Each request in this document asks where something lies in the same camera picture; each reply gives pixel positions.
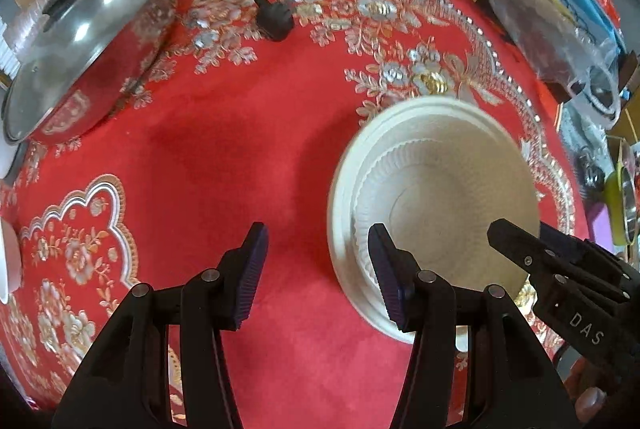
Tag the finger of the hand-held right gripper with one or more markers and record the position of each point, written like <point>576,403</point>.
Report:
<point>530,254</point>
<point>585,249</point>

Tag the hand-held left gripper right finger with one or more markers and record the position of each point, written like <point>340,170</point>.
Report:
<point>387,286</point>

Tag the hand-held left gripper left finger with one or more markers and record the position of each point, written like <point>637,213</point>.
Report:
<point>250,281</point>

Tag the white plate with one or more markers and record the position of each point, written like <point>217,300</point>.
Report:
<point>340,229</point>

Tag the white fluted bowl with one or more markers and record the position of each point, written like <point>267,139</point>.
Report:
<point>450,189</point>

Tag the person's right hand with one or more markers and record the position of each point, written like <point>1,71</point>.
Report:
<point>590,394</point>

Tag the purple item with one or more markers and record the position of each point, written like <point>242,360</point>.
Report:
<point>600,229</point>

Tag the green container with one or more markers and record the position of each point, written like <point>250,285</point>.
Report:
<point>617,204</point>

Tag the red floral tablecloth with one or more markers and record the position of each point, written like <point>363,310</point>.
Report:
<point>200,159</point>

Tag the clear plastic bag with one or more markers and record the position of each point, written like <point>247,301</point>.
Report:
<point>540,24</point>

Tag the plain white bowl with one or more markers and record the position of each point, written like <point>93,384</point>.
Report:
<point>9,259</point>

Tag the steel pot with lid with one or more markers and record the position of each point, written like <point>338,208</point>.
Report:
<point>85,29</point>

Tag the white ribbed stack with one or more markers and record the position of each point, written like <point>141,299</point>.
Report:
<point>12,39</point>

